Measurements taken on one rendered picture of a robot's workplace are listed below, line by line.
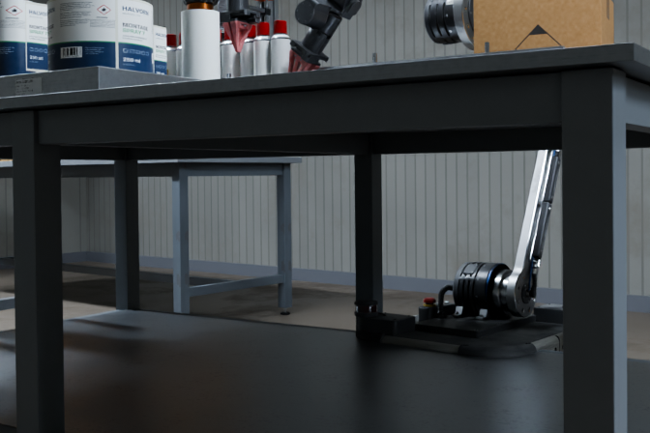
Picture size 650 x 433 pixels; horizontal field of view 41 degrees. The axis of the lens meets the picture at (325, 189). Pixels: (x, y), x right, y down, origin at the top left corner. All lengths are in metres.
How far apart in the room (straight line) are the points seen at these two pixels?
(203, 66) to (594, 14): 0.90
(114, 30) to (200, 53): 0.37
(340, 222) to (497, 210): 1.11
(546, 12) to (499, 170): 2.77
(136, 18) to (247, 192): 4.38
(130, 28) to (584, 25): 1.04
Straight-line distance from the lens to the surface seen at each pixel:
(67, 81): 1.61
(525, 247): 2.64
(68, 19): 1.71
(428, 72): 1.09
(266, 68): 2.26
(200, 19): 2.03
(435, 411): 1.79
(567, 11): 2.15
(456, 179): 5.01
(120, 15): 1.70
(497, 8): 2.19
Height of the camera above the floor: 0.69
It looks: 1 degrees down
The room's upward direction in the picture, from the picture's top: 1 degrees counter-clockwise
